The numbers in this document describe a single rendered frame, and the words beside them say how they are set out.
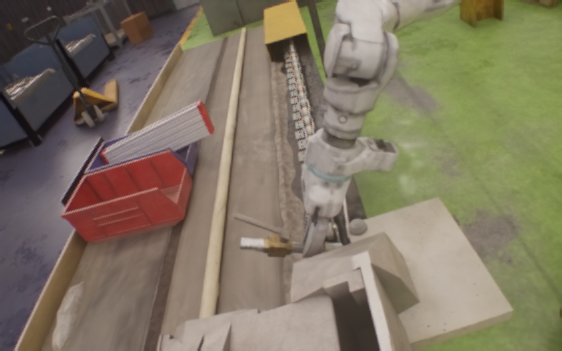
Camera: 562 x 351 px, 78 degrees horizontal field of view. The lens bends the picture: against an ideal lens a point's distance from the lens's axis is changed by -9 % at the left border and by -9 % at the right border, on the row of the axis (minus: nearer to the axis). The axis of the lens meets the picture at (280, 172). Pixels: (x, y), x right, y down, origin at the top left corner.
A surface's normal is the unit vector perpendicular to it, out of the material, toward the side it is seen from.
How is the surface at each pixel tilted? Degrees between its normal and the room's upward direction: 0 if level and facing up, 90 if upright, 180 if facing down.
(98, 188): 88
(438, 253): 0
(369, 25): 36
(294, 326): 10
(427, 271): 0
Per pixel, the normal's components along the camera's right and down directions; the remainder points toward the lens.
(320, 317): -0.44, -0.71
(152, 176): 0.03, 0.57
